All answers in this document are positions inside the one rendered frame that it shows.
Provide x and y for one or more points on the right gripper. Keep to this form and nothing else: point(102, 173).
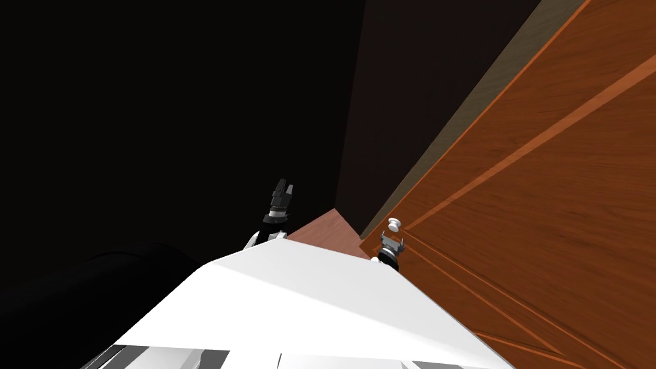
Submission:
point(391, 246)

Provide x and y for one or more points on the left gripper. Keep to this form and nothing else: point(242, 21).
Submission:
point(280, 201)

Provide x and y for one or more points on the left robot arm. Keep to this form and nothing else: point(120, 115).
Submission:
point(272, 223)

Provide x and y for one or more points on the white round door knob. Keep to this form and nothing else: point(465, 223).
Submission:
point(394, 224)

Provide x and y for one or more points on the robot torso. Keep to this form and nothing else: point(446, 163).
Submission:
point(307, 307)

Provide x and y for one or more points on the brown wooden door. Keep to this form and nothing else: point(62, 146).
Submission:
point(523, 205)

